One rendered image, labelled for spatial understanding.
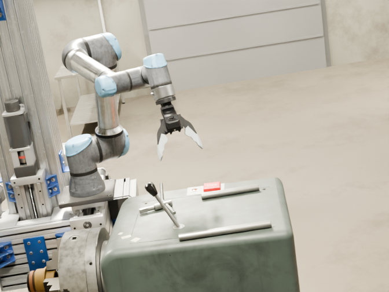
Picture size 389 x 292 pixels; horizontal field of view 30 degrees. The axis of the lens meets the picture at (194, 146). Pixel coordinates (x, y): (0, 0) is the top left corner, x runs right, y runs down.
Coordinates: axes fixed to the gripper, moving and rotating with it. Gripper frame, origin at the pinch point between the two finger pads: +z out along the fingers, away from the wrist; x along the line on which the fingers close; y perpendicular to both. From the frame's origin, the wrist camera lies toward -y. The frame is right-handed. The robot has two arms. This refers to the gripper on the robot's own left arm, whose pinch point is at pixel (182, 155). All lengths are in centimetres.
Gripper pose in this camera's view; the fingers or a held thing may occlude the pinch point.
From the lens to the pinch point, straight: 246.0
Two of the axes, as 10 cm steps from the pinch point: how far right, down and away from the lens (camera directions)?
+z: 2.7, 9.6, 0.5
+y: -1.1, -0.2, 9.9
